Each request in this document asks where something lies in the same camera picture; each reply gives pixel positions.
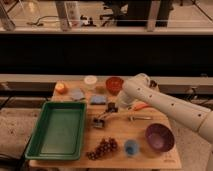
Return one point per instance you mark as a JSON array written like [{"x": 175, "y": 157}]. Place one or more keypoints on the white cup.
[{"x": 90, "y": 82}]

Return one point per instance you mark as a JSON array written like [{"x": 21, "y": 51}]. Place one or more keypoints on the wooden board table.
[{"x": 122, "y": 129}]

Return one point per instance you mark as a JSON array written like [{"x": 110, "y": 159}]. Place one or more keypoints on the blue plastic cup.
[{"x": 131, "y": 148}]

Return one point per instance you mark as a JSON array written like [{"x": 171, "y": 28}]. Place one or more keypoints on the grey blue cloth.
[{"x": 77, "y": 94}]

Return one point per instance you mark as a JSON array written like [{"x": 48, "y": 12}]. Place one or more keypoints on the purple bowl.
[{"x": 159, "y": 137}]

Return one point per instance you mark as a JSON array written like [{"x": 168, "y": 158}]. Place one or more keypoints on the red bowl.
[{"x": 114, "y": 85}]

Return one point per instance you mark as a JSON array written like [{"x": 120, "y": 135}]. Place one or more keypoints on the orange fruit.
[{"x": 61, "y": 88}]

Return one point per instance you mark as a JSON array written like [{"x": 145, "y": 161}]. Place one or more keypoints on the small metal cup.
[{"x": 153, "y": 85}]

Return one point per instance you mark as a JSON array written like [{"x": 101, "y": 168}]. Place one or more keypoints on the orange carrot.
[{"x": 140, "y": 107}]

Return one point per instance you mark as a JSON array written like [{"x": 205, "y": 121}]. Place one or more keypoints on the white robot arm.
[{"x": 196, "y": 118}]

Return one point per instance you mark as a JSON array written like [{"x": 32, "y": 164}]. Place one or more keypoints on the green plastic tray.
[{"x": 59, "y": 132}]

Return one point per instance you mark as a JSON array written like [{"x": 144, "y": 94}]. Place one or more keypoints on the blue sponge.
[{"x": 98, "y": 100}]

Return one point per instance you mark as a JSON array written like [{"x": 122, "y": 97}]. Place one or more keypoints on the dark grape bunch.
[{"x": 105, "y": 147}]

